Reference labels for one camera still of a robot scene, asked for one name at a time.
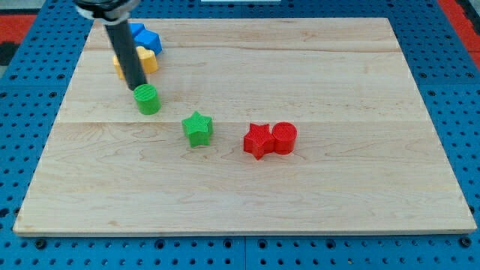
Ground red cylinder block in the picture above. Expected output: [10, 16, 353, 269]
[272, 121, 298, 155]

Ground wooden board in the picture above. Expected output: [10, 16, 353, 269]
[13, 18, 476, 237]

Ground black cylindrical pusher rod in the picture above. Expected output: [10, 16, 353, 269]
[105, 20, 147, 91]

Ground red star block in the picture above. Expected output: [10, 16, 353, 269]
[243, 123, 275, 160]

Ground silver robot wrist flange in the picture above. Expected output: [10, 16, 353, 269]
[73, 0, 140, 25]

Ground green cylinder block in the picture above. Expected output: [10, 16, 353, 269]
[133, 84, 161, 115]

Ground green star block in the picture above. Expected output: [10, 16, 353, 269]
[181, 111, 213, 148]

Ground yellow heart block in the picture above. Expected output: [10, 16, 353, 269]
[112, 46, 159, 80]

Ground blue block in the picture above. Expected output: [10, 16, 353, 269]
[129, 22, 163, 55]

